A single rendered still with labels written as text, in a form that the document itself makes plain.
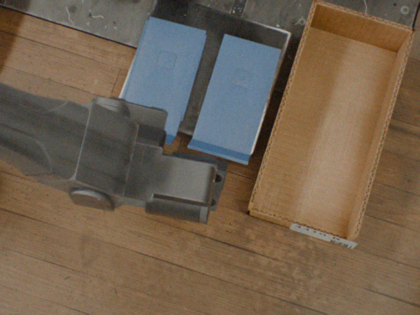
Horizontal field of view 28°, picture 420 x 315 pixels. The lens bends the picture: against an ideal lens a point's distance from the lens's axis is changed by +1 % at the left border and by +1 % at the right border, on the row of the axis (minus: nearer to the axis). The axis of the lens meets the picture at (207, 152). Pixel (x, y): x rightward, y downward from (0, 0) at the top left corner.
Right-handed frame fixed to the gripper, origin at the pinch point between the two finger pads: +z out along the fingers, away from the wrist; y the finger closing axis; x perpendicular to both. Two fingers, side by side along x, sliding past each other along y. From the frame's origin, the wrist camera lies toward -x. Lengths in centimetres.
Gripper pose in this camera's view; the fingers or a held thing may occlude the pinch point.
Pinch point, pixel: (141, 132)
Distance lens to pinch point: 96.5
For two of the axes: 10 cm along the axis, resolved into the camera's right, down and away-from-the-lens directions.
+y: 2.3, -9.4, -2.6
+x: -9.7, -2.5, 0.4
